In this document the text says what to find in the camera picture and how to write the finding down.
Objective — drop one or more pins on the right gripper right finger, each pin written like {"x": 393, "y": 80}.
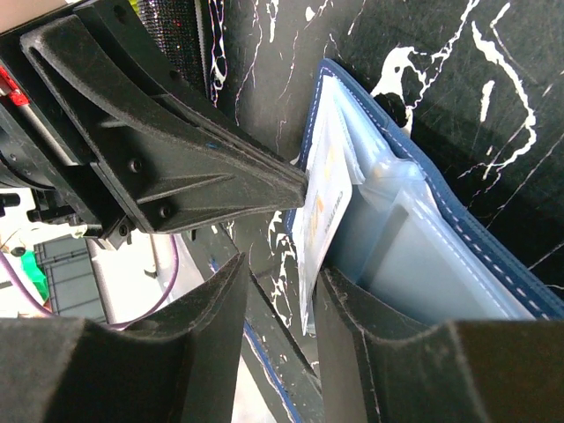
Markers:
{"x": 378, "y": 365}

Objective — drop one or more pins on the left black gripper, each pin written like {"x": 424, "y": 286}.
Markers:
{"x": 113, "y": 126}

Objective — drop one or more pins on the navy blue card holder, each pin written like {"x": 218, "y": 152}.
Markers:
{"x": 389, "y": 170}

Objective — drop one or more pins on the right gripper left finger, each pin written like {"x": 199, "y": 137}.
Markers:
{"x": 177, "y": 365}

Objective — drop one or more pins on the white gold VIP card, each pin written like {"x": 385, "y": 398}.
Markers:
{"x": 329, "y": 193}

